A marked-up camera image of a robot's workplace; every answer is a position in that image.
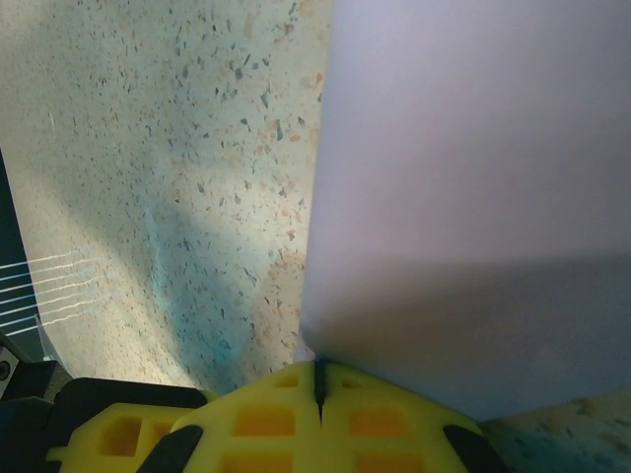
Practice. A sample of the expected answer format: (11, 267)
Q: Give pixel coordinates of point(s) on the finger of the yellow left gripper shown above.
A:
(118, 433)

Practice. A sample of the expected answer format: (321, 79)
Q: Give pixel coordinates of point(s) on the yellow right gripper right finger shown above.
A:
(384, 424)

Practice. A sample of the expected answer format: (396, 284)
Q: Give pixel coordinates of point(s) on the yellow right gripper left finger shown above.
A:
(261, 424)

